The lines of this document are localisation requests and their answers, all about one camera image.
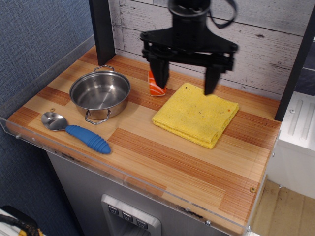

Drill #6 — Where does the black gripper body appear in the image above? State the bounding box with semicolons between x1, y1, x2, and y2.
140;7;238;72

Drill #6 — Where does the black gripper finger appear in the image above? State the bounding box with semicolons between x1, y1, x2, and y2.
204;67;221;95
149;56;170;88

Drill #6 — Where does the yellow cloth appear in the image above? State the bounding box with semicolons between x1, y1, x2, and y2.
152;83;239;149

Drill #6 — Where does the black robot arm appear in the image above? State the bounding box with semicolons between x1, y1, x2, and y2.
140;0;238;95

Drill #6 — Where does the orange salmon sushi toy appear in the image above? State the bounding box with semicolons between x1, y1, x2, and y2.
148;70;166;97

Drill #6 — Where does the small steel pot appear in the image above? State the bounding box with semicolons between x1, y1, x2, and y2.
69;65;131;125

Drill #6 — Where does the white toy sink unit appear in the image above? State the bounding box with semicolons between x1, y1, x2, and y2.
266;92;315;198

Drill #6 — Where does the clear acrylic table guard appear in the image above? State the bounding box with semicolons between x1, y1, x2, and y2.
7;48;280;236

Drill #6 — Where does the grey cabinet with button panel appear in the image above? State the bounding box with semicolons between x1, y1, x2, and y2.
48;153;225;236

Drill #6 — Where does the black ribbon cable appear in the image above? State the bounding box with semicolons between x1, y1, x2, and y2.
208;0;238;29

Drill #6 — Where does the black left vertical post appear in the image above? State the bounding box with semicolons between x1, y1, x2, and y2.
89;0;116;65

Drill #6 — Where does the black vertical post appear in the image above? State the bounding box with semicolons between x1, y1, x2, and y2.
89;0;116;65
274;6;315;121

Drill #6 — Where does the black right vertical post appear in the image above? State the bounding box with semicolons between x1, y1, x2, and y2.
274;6;315;121

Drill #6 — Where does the blue handled metal spoon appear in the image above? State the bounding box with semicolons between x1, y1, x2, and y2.
41;112;111;154

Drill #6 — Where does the black and yellow cable bundle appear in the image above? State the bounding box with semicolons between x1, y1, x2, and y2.
0;205;45;236

